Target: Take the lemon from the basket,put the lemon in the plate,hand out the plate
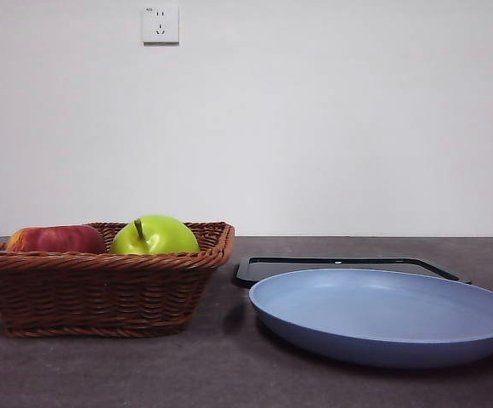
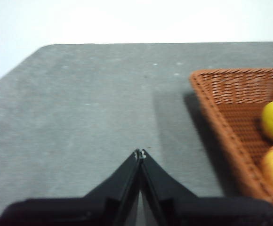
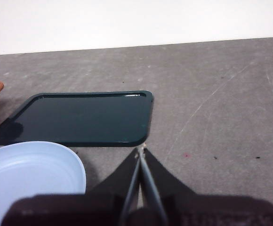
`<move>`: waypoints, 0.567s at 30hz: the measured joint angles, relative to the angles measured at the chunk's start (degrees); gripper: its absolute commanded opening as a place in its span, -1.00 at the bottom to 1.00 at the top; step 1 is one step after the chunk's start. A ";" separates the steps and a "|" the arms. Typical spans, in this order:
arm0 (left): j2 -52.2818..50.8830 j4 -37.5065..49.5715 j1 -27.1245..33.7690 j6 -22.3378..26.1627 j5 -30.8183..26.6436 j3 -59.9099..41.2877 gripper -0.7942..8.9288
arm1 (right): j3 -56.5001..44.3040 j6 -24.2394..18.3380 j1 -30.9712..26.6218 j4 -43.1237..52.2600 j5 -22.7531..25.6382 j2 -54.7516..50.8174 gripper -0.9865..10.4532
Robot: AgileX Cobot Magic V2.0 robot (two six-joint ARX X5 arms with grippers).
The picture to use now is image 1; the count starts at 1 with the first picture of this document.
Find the blue round plate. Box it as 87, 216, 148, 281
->
248, 268, 493, 370

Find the red apple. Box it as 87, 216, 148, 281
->
4, 224, 106, 255

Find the green apple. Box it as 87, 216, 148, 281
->
109, 213, 201, 256

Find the black rectangular tray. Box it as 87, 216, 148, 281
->
234, 255, 473, 291

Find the white wall power socket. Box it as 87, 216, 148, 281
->
142, 3, 180, 47

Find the brown woven wicker basket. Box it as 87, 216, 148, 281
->
0, 220, 235, 339

